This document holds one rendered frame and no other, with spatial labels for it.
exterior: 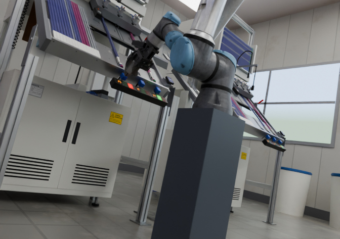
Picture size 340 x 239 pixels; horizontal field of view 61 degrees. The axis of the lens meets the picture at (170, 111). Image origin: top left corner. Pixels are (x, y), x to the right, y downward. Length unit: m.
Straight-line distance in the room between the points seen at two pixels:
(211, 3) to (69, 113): 0.96
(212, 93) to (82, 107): 0.85
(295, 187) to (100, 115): 2.93
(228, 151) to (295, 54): 4.39
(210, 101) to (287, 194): 3.13
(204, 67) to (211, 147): 0.27
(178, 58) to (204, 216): 0.52
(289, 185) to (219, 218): 3.05
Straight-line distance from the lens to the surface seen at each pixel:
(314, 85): 4.95
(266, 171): 5.00
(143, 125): 5.35
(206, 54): 1.00
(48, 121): 1.60
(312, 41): 5.30
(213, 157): 0.97
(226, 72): 1.07
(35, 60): 1.27
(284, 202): 4.08
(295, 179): 4.05
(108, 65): 1.39
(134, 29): 1.96
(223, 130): 1.00
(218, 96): 1.04
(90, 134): 1.70
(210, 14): 1.04
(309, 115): 4.82
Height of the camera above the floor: 0.36
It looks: 9 degrees up
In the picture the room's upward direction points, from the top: 12 degrees clockwise
